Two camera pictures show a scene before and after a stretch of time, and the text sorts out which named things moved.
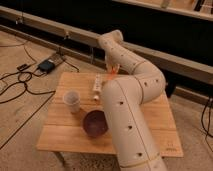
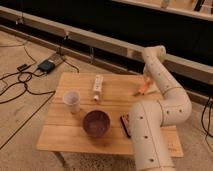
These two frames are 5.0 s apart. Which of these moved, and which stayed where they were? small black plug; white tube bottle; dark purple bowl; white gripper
Moved: white gripper
Stayed: white tube bottle; small black plug; dark purple bowl
